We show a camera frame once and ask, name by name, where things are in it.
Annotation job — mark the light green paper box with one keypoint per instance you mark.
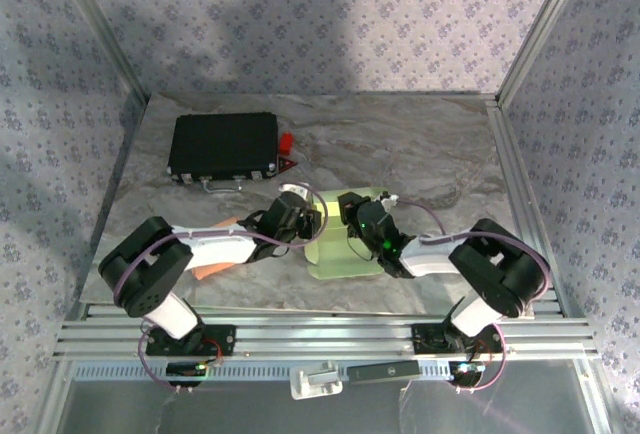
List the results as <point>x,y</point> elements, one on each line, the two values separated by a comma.
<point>335,259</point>

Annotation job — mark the orange paper box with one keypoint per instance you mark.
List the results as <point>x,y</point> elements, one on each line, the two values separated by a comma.
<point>210,270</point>

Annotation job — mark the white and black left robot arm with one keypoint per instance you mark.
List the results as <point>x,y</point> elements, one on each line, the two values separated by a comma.
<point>215,249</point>

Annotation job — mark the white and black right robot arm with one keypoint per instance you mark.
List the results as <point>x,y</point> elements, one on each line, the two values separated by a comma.
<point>435,259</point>

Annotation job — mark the black red triangular card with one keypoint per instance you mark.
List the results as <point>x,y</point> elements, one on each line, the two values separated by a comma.
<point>287,165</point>

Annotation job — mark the marble pattern mat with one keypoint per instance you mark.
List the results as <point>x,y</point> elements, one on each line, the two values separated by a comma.
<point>350,119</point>

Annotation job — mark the black hard case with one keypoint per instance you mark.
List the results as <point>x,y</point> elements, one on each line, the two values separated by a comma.
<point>220,144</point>

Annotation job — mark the black bar device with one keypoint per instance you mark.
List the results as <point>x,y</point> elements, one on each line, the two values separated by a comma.
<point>385,371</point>

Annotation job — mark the small circuit board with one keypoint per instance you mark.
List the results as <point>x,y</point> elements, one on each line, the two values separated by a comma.
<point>185,369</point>
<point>467,369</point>

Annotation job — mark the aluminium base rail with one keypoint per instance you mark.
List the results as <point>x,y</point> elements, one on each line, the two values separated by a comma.
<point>320,334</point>

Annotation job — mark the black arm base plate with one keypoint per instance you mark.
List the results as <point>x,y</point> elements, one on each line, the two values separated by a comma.
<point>227,341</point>
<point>425,341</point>

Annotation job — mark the white plastic bracket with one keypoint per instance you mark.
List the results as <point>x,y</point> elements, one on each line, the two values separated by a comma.
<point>310,384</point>

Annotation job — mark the aluminium side rail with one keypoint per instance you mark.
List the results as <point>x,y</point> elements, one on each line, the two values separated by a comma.
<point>507,144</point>

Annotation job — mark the grey side rail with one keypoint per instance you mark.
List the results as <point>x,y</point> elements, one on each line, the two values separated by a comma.
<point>120,164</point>

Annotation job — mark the aluminium frame post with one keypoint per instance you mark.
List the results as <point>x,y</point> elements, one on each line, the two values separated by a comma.
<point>540,29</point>
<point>107,39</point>

